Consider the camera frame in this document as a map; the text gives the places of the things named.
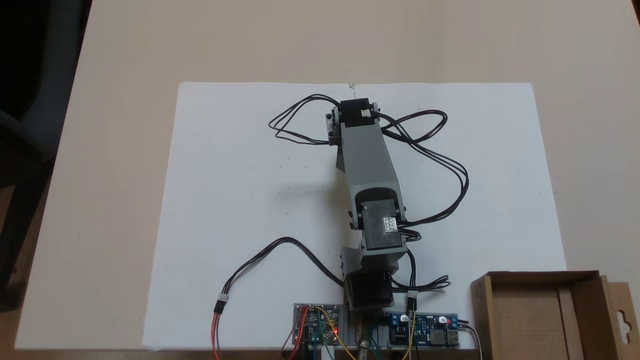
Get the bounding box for white paper sheet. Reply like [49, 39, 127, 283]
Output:
[142, 81, 568, 351]

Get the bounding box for grey motor controller board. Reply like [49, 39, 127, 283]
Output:
[293, 303, 345, 347]

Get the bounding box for blue power circuit board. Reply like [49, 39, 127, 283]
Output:
[387, 312, 461, 348]

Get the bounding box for cardboard box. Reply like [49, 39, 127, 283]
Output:
[470, 270, 640, 360]

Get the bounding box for dark chair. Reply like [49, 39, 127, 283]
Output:
[0, 0, 94, 314]

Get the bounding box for black gripper wire loop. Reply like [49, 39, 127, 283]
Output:
[268, 93, 343, 146]

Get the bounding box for black elbow wire loop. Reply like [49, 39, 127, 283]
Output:
[372, 109, 470, 227]

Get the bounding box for black base wire loop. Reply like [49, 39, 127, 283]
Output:
[389, 247, 452, 314]

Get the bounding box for yellow wire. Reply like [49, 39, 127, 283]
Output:
[406, 310, 417, 360]

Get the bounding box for white cable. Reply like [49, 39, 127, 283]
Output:
[467, 323, 485, 360]

